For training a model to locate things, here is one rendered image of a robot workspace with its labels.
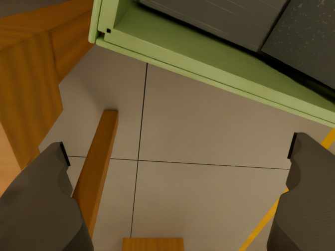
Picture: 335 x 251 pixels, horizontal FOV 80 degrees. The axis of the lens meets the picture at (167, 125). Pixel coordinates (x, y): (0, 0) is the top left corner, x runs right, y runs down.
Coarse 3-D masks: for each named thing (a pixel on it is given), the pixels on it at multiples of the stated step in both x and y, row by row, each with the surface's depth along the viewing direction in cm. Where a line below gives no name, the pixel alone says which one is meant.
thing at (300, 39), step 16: (304, 0) 19; (320, 0) 18; (288, 16) 20; (304, 16) 19; (320, 16) 18; (272, 32) 21; (288, 32) 20; (304, 32) 19; (320, 32) 18; (272, 48) 21; (288, 48) 20; (304, 48) 19; (320, 48) 18; (288, 64) 20; (304, 64) 19; (320, 64) 18; (320, 80) 18
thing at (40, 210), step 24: (24, 168) 9; (48, 168) 9; (24, 192) 8; (48, 192) 8; (0, 216) 7; (24, 216) 7; (48, 216) 7; (72, 216) 7; (0, 240) 6; (24, 240) 6; (48, 240) 6; (72, 240) 6
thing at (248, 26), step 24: (144, 0) 20; (168, 0) 20; (192, 0) 20; (216, 0) 20; (240, 0) 20; (264, 0) 20; (288, 0) 20; (192, 24) 21; (216, 24) 21; (240, 24) 21; (264, 24) 22
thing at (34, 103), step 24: (0, 24) 27; (0, 48) 20; (24, 48) 24; (48, 48) 29; (0, 72) 20; (24, 72) 24; (48, 72) 30; (0, 96) 20; (24, 96) 24; (48, 96) 30; (0, 120) 21; (24, 120) 25; (48, 120) 31; (0, 144) 22; (24, 144) 25; (0, 168) 24
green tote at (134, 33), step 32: (96, 0) 10; (128, 0) 15; (96, 32) 11; (128, 32) 11; (160, 32) 15; (192, 32) 21; (160, 64) 12; (192, 64) 12; (224, 64) 14; (256, 64) 20; (256, 96) 14; (288, 96) 14; (320, 96) 19
